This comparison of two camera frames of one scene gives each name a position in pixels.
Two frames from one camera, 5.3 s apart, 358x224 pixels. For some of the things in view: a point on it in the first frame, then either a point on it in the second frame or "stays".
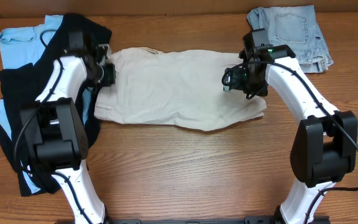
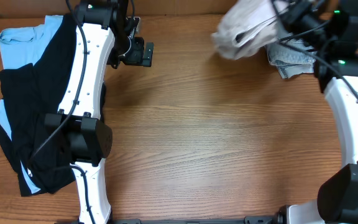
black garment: x=76 y=35 stays
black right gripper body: x=249 y=82 -> x=305 y=23
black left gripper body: x=108 y=74 -> x=148 y=53
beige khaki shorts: x=181 y=88 -> x=248 y=25
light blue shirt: x=21 y=46 stays
